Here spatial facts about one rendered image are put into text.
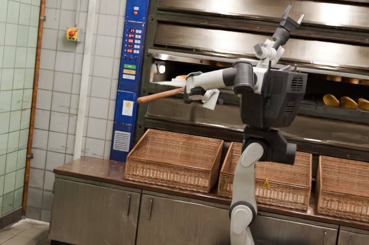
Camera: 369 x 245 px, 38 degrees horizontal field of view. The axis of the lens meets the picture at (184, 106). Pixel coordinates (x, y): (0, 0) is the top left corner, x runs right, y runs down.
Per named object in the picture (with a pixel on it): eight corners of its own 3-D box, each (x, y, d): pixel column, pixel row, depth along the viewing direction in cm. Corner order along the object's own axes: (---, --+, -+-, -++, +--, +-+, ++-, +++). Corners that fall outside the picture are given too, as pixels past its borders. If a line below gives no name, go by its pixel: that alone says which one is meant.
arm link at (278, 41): (286, 41, 314) (276, 58, 315) (270, 32, 314) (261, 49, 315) (289, 40, 303) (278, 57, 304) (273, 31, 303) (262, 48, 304)
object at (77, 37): (69, 40, 395) (70, 27, 394) (82, 42, 393) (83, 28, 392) (65, 39, 388) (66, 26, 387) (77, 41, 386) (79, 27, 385)
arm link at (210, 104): (193, 104, 303) (207, 107, 295) (198, 86, 304) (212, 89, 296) (205, 109, 311) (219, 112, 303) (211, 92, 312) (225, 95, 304)
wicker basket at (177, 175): (143, 165, 387) (147, 128, 384) (219, 178, 376) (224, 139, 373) (122, 179, 339) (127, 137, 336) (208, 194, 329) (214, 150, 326)
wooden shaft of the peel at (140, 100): (141, 104, 243) (142, 98, 243) (135, 104, 244) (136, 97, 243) (205, 87, 410) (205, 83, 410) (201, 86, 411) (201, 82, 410)
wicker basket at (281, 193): (225, 179, 374) (230, 140, 371) (307, 193, 363) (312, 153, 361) (215, 196, 327) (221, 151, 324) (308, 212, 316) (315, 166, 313)
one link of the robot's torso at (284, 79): (305, 132, 284) (315, 66, 280) (273, 135, 258) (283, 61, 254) (258, 122, 303) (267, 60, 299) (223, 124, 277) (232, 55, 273)
